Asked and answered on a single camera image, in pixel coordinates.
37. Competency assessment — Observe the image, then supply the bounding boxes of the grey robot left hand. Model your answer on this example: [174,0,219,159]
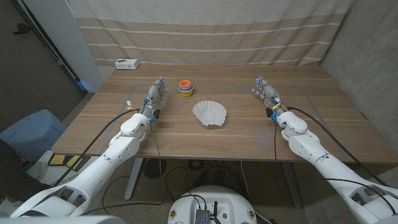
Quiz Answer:
[140,77,169,116]

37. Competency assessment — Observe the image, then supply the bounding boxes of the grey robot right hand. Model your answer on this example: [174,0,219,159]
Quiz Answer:
[251,75,289,116]

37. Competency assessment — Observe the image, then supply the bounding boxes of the white paper coffee filter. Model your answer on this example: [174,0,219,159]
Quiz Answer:
[192,100,228,127]

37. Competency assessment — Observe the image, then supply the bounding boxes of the stacked colourful plastic cups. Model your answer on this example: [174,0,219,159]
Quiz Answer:
[178,80,194,98]

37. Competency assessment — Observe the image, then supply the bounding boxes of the white power outlet box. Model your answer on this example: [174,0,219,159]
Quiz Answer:
[114,58,140,70]

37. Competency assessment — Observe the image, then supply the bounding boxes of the round black floor fan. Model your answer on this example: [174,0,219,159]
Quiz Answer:
[142,158,167,180]

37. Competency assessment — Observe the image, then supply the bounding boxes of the beige striped fabric backdrop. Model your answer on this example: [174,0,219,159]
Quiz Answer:
[67,0,355,67]

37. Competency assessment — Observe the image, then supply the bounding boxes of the white table leg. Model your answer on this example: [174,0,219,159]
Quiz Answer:
[124,157,144,201]

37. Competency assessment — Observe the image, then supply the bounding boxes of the grey table leg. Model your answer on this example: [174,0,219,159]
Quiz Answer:
[281,162,303,208]

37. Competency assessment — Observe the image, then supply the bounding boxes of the white robot torso base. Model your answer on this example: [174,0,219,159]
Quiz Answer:
[167,185,258,224]

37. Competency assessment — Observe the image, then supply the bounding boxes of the blue plastic bin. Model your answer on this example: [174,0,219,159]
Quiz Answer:
[0,108,68,161]

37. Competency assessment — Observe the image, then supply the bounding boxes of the small grey electronics box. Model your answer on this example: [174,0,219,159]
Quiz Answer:
[195,208,211,224]

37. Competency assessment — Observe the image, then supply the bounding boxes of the white robot chest edge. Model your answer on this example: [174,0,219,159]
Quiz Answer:
[0,215,127,224]

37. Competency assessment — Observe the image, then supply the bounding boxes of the person in dark trousers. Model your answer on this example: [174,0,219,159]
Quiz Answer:
[0,139,52,203]

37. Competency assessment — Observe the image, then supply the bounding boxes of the thin black left wrist cable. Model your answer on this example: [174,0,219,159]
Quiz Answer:
[150,120,162,177]

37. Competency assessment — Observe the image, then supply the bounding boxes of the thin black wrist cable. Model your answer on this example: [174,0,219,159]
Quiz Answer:
[272,120,286,175]
[150,120,162,177]

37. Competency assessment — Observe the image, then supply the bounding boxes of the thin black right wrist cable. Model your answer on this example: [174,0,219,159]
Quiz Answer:
[272,120,286,175]

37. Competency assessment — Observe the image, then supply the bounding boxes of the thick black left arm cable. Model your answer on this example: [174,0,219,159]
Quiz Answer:
[51,108,142,188]

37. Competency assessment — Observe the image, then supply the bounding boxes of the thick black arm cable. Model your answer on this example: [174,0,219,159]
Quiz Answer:
[286,106,390,188]
[51,108,142,188]

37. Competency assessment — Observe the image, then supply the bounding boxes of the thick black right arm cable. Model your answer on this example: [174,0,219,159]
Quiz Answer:
[286,106,390,188]

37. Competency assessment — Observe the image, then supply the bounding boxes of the white door frame panel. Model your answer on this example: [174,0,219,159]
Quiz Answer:
[23,0,105,93]

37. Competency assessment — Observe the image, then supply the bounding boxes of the black floor cable tangle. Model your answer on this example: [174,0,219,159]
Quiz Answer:
[164,160,249,203]

